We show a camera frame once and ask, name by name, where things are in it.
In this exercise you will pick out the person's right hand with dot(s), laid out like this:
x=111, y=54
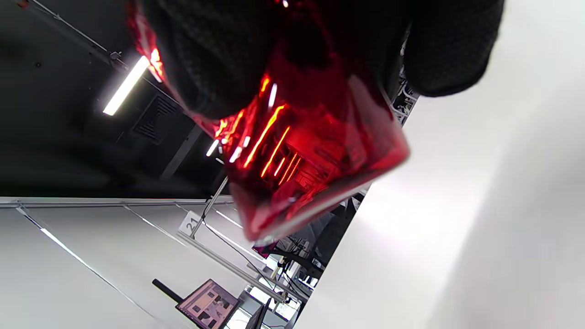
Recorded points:
x=205, y=55

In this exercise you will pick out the shiny red foil packet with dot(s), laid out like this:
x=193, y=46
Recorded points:
x=320, y=151

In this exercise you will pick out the dark ceiling vent grille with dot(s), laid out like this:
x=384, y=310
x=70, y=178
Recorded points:
x=155, y=119

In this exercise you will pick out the long ceiling light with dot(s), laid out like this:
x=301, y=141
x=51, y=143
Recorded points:
x=125, y=86

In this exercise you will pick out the small ceiling light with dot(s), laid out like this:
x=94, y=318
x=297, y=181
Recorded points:
x=212, y=148

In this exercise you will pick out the grey slanted pole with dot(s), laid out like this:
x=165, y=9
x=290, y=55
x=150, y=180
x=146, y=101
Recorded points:
x=209, y=205

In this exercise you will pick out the white number sign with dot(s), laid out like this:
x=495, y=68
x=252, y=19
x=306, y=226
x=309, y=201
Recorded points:
x=191, y=224

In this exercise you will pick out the computer monitor with pictures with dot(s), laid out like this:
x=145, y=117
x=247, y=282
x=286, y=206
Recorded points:
x=209, y=305

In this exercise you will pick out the dark computer monitor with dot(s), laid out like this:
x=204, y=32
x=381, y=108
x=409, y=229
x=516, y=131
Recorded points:
x=258, y=317

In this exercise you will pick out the black ceiling rail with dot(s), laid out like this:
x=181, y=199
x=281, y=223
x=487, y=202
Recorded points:
x=77, y=35

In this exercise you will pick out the aluminium frame beam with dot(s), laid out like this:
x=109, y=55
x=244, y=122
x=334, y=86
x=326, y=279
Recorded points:
x=228, y=262

